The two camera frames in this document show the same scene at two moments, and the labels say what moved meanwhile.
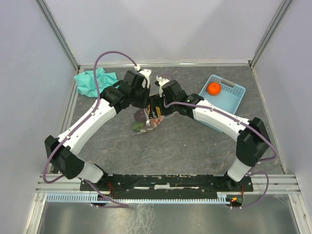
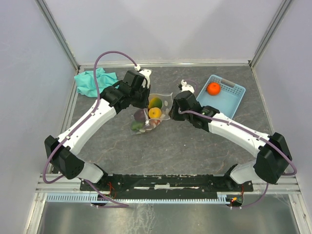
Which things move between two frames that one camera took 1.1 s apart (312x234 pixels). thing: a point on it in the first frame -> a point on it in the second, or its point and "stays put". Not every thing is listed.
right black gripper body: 155,100 -> 176,115
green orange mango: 137,125 stays put
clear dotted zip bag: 142,122 stays put
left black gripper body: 140,98 stays put
